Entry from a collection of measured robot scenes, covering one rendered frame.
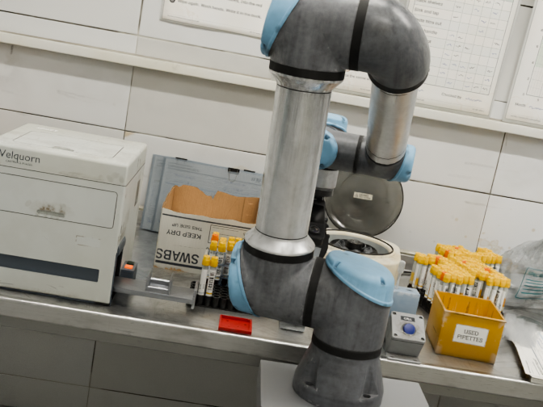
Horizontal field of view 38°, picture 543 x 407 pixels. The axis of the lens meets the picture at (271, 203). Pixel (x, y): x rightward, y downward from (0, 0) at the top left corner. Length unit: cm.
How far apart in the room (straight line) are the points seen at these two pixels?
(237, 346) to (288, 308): 37
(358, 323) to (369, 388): 12
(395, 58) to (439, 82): 106
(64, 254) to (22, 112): 72
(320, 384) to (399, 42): 54
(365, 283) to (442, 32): 110
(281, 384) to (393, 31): 60
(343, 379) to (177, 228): 75
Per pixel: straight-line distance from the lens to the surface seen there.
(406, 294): 175
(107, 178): 157
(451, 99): 222
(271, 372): 137
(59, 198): 160
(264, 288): 125
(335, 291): 124
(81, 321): 162
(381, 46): 113
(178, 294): 165
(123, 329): 161
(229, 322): 165
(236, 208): 214
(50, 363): 245
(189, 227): 188
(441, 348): 173
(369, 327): 125
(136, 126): 220
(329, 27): 113
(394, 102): 126
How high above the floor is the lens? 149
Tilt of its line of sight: 13 degrees down
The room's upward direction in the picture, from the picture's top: 10 degrees clockwise
